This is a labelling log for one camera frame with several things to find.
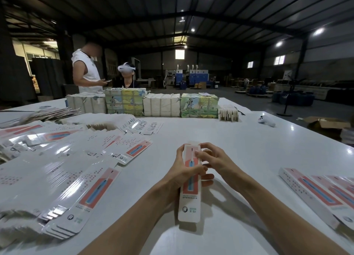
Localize person's left hand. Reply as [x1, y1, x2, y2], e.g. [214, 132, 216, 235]
[163, 144, 215, 204]

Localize person's right hand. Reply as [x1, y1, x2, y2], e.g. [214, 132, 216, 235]
[196, 142, 250, 193]

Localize red white carton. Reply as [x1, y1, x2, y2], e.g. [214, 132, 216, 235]
[177, 144, 202, 224]

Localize pile of carton blanks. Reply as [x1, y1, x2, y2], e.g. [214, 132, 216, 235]
[0, 113, 162, 247]

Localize person's right forearm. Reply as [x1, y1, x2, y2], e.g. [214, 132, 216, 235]
[237, 176, 349, 255]

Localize person's left forearm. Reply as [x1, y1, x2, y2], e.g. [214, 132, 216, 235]
[80, 181, 178, 255]

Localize small beige card stack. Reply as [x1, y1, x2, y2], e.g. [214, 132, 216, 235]
[218, 107, 240, 122]

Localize small white object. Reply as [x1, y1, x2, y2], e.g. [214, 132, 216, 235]
[258, 114, 276, 128]

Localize green printed carton bundle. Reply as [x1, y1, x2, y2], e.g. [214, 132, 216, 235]
[180, 92, 220, 119]

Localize row of white cartons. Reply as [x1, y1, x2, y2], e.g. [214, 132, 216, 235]
[143, 93, 181, 118]
[66, 92, 107, 115]

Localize blue machine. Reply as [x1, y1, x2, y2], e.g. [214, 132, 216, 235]
[174, 64, 210, 90]

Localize green yellow carton bundle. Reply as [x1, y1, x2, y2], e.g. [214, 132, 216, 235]
[104, 87, 148, 117]

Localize blue bins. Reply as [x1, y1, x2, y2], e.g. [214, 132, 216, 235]
[272, 92, 315, 107]

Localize black floor stand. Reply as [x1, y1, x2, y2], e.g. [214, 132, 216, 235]
[278, 70, 309, 118]

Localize open cardboard box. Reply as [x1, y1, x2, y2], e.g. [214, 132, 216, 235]
[304, 116, 352, 139]

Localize white headset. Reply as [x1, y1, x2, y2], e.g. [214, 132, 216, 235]
[117, 62, 136, 74]

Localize white plastic bags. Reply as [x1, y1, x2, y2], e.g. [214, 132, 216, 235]
[340, 127, 354, 147]

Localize pile of grey flat sheets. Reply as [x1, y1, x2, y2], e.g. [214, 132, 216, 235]
[0, 105, 81, 126]

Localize dark grey cabinet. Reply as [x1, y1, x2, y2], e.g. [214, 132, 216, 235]
[30, 57, 67, 98]

